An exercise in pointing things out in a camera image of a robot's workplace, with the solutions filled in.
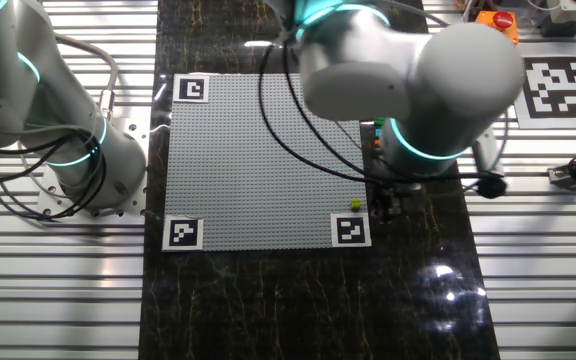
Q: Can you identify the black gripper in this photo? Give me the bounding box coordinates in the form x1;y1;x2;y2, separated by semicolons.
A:
370;174;423;224

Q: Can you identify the grey Lego baseplate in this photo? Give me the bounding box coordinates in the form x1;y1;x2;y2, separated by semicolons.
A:
161;73;373;253

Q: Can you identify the black white marker tag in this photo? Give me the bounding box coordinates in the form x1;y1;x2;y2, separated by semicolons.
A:
330;212;373;249
161;214;205;252
173;73;211;104

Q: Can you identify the black marble pattern mat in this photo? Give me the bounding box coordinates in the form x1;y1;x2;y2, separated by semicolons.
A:
137;0;502;360

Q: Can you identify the large black white marker board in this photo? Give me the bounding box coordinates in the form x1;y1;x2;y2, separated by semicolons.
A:
512;55;576;130

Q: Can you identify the orange emergency stop box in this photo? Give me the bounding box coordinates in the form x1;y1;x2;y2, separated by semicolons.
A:
474;10;520;46

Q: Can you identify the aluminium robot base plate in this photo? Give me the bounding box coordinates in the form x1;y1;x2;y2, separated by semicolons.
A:
35;102;152;226

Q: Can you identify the grey cable with metal connector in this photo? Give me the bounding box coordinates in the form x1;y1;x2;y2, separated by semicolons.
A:
55;33;121;122

